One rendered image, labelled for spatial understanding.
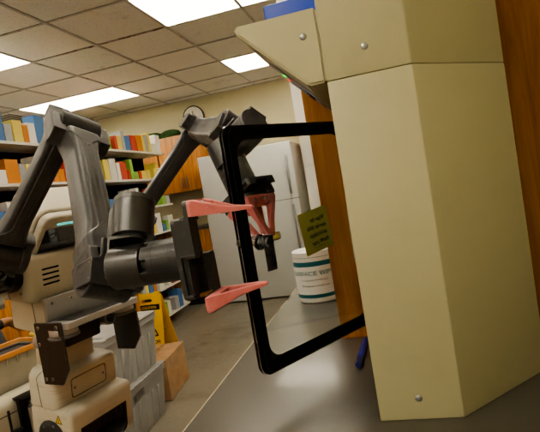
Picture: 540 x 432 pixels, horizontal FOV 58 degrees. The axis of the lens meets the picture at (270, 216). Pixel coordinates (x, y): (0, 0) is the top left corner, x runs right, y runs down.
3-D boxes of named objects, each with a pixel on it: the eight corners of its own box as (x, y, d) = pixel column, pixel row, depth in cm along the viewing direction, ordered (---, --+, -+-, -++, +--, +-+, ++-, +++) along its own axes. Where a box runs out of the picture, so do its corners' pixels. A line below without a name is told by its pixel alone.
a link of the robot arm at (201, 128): (209, 150, 136) (176, 129, 132) (220, 133, 136) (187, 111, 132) (252, 158, 96) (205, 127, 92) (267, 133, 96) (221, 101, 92)
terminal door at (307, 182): (375, 321, 98) (344, 120, 96) (263, 379, 77) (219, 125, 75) (372, 320, 98) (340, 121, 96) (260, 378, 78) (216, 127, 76)
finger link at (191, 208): (242, 189, 58) (169, 203, 60) (254, 249, 58) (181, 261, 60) (256, 188, 64) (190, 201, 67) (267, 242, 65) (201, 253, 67)
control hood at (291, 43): (346, 110, 97) (338, 59, 96) (327, 81, 65) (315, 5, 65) (290, 122, 100) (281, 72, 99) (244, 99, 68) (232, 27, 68)
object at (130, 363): (166, 359, 312) (157, 309, 310) (115, 403, 254) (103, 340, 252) (108, 363, 322) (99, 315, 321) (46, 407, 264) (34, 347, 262)
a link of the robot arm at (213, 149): (222, 148, 96) (199, 148, 92) (242, 127, 92) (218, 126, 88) (237, 177, 94) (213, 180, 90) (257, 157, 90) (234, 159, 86)
